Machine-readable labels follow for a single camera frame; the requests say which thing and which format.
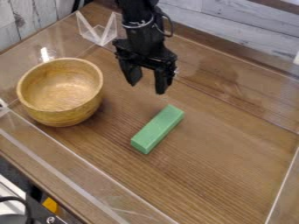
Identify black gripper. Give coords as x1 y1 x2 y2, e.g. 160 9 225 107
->
110 21 178 95

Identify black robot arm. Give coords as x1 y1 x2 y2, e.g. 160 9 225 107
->
112 0 177 95

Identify black cable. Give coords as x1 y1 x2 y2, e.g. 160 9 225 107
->
0 195 33 224

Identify clear acrylic left corner bracket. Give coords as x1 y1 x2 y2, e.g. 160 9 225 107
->
0 98 9 117

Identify brown wooden bowl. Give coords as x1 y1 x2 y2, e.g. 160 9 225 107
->
16 58 104 127

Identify clear acrylic corner bracket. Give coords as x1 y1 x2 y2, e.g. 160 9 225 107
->
74 11 117 46
0 98 9 117

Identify black device with yellow label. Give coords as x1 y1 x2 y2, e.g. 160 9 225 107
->
25 189 84 224

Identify green rectangular block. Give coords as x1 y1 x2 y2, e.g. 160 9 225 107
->
130 105 184 154

